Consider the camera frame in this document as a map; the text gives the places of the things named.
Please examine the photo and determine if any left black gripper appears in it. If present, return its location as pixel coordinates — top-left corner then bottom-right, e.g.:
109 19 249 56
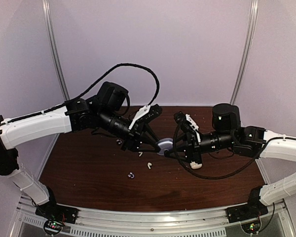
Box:
98 107 162 152

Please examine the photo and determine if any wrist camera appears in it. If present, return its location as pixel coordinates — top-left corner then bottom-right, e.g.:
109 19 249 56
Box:
128 104 163 130
174 112 201 143

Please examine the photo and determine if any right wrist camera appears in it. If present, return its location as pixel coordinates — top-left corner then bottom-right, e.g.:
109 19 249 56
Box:
174 112 201 143

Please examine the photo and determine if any left aluminium frame post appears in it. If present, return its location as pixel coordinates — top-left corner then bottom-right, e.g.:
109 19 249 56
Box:
42 0 70 101

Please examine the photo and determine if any white earbud charging case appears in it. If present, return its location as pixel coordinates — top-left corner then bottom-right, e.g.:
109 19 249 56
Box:
189 161 202 170

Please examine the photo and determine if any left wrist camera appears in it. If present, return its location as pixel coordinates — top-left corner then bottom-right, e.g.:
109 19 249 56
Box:
128 104 163 130

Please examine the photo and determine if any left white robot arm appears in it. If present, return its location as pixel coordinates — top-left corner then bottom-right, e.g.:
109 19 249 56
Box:
0 82 162 219

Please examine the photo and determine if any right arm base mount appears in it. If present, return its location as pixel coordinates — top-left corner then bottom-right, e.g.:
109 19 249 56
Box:
226 194 268 223

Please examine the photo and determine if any right aluminium frame post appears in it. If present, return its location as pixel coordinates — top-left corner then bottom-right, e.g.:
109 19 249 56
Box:
230 0 259 105

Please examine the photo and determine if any aluminium frame post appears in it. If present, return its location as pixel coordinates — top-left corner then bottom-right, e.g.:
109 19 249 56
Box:
42 0 70 101
230 0 259 105

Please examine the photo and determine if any front aluminium rail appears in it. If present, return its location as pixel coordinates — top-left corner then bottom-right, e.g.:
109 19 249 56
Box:
7 197 296 237

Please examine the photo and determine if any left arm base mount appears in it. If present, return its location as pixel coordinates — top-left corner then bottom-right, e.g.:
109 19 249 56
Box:
32 196 78 224

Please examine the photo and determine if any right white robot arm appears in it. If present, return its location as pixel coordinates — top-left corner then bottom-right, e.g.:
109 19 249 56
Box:
164 103 296 180

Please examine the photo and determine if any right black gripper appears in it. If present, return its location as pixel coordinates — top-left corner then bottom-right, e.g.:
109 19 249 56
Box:
164 131 235 165

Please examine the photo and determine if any purple earbud charging case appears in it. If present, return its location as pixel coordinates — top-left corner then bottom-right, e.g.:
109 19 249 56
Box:
156 138 173 156

